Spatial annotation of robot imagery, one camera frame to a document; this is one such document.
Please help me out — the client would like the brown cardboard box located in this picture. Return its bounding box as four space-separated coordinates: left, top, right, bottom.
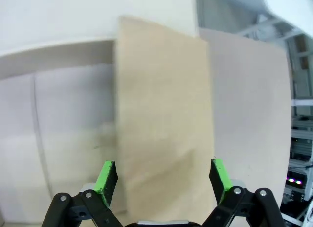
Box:
115 15 216 224

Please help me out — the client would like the aluminium frame equipment rack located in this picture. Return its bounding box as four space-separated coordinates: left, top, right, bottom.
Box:
281 21 313 227

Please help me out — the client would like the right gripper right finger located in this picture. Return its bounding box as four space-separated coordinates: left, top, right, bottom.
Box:
200 158 284 227

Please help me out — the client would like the brown paper table cover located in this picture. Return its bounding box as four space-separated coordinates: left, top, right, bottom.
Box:
198 28 293 227

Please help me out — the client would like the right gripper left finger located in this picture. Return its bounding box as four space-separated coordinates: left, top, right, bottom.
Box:
43 160 123 227

